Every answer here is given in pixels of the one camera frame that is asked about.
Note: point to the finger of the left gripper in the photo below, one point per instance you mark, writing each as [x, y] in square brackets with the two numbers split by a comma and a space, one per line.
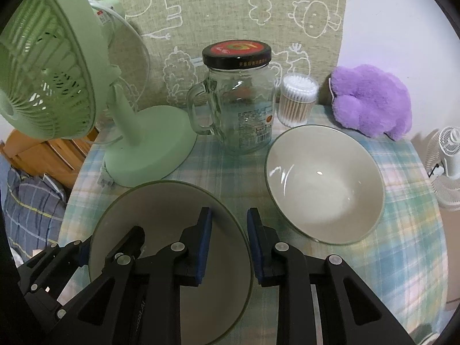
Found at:
[84, 251]

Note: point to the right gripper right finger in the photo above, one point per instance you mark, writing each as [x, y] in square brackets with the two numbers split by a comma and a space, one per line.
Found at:
[319, 300]

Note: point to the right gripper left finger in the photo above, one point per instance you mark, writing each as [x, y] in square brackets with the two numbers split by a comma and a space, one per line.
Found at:
[154, 291]

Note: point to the blue floral ceramic bowl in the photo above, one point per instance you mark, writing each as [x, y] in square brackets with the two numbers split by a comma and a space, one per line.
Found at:
[325, 184]
[164, 209]

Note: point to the blue plaid bedding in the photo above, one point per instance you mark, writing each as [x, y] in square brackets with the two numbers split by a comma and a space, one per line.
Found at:
[33, 208]

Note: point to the white standing fan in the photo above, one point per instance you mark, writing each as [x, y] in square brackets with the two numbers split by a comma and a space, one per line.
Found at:
[442, 166]

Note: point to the purple plush toy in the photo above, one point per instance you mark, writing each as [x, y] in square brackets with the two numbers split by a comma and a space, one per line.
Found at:
[371, 101]

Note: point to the green desk fan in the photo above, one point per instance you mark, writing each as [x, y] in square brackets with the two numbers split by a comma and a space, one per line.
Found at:
[56, 80]

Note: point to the cotton swab container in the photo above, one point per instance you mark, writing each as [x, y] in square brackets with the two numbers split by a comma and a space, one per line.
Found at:
[299, 93]

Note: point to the glass jar black lid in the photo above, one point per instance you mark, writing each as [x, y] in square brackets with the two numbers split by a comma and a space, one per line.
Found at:
[236, 100]

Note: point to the green cartoon fabric board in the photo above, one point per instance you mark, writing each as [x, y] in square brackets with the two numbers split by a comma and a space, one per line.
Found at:
[159, 48]

